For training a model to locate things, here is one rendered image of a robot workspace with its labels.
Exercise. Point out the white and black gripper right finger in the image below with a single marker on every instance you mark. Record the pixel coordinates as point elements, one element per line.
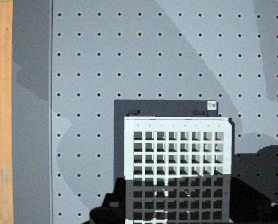
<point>249,205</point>

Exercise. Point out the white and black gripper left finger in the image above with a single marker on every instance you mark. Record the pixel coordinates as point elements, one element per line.
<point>113,208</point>

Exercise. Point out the white well plate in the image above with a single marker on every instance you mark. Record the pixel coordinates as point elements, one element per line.
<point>182,139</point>

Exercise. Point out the grey perforated base plate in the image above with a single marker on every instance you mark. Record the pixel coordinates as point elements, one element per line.
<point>106,50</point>

